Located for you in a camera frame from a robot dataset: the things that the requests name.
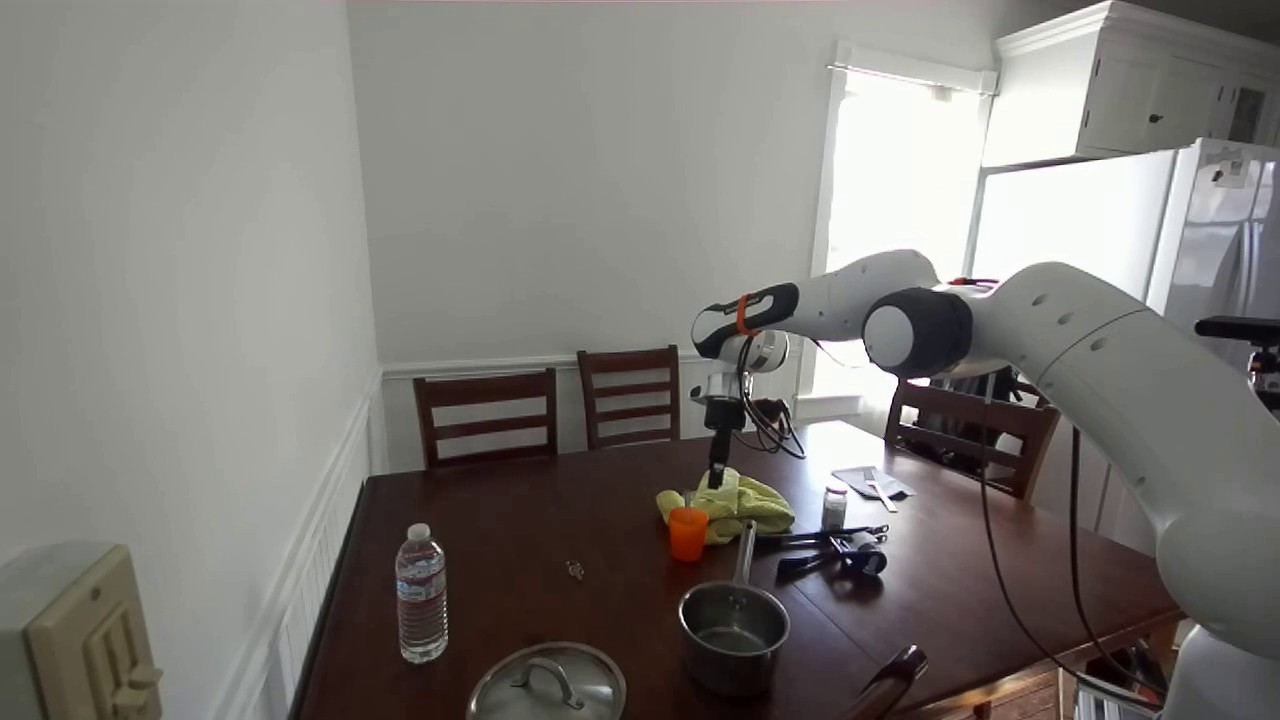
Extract orange plastic cup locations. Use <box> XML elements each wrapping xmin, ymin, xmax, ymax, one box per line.
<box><xmin>669</xmin><ymin>510</ymin><xmax>708</xmax><ymax>563</ymax></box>

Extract clear water bottle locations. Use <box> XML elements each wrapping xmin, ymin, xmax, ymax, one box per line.
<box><xmin>397</xmin><ymin>523</ymin><xmax>449</xmax><ymax>663</ymax></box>

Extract wooden chair far side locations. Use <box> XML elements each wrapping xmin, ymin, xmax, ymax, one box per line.
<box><xmin>414</xmin><ymin>368</ymin><xmax>557</xmax><ymax>470</ymax></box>

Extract yellow-green cloth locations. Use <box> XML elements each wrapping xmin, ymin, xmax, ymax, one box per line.
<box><xmin>657</xmin><ymin>470</ymin><xmax>796</xmax><ymax>546</ymax></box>

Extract black tongs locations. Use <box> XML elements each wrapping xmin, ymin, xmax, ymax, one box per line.
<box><xmin>776</xmin><ymin>523</ymin><xmax>887</xmax><ymax>585</ymax></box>

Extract white upper cabinet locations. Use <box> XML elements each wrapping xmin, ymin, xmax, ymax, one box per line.
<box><xmin>984</xmin><ymin>0</ymin><xmax>1280</xmax><ymax>165</ymax></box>

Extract wooden chair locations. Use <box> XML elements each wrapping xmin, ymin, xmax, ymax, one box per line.
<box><xmin>414</xmin><ymin>368</ymin><xmax>557</xmax><ymax>470</ymax></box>
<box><xmin>577</xmin><ymin>343</ymin><xmax>681</xmax><ymax>449</ymax></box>

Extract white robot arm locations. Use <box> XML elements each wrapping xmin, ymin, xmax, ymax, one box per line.
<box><xmin>692</xmin><ymin>248</ymin><xmax>1280</xmax><ymax>720</ymax></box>

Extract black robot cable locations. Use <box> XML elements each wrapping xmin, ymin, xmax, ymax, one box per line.
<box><xmin>737</xmin><ymin>374</ymin><xmax>1176</xmax><ymax>698</ymax></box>

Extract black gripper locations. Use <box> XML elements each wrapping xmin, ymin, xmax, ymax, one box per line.
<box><xmin>700</xmin><ymin>368</ymin><xmax>747</xmax><ymax>490</ymax></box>

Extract papers on table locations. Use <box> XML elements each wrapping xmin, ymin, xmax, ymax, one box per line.
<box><xmin>836</xmin><ymin>464</ymin><xmax>910</xmax><ymax>510</ymax></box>

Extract steel saucepan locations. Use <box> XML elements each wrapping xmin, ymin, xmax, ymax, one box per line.
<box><xmin>676</xmin><ymin>523</ymin><xmax>791</xmax><ymax>700</ymax></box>

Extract glass pot lid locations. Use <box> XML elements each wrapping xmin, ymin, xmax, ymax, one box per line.
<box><xmin>469</xmin><ymin>639</ymin><xmax>628</xmax><ymax>720</ymax></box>

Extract beige wall light switch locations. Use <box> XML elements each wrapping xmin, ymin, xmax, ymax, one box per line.
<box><xmin>0</xmin><ymin>540</ymin><xmax>166</xmax><ymax>720</ymax></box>

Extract white refrigerator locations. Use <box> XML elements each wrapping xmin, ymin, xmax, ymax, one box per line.
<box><xmin>968</xmin><ymin>139</ymin><xmax>1280</xmax><ymax>329</ymax></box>

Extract spice jar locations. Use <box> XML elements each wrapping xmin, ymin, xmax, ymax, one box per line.
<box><xmin>819</xmin><ymin>485</ymin><xmax>849</xmax><ymax>532</ymax></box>

